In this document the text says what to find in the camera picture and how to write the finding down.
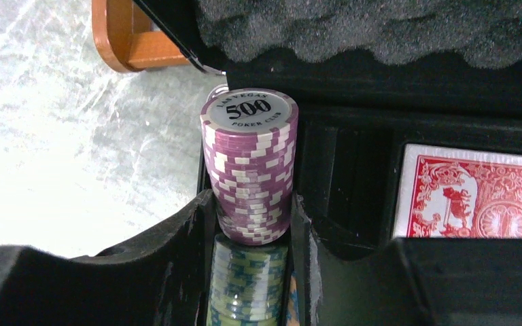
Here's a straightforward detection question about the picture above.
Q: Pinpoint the wooden shelf rack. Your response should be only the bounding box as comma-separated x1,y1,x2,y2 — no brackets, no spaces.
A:
91,0,189,73

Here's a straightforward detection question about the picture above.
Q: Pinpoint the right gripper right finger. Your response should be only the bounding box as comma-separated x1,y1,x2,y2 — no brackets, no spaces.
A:
291,195,522,325

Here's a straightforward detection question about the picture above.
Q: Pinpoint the green chip stack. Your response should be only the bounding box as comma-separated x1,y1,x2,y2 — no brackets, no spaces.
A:
205,234,288,325

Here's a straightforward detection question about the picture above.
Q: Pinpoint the black poker chip case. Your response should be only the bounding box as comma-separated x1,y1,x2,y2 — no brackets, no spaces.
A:
139,1,522,250

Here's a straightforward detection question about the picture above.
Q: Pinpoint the red playing card deck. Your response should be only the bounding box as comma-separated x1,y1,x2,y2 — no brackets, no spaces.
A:
391,143,522,238

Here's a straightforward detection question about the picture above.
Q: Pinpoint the purple chip stack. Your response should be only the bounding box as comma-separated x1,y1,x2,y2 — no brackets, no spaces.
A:
200,88,299,246

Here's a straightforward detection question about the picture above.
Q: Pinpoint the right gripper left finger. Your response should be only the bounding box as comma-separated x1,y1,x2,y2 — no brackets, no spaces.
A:
0,190,214,325

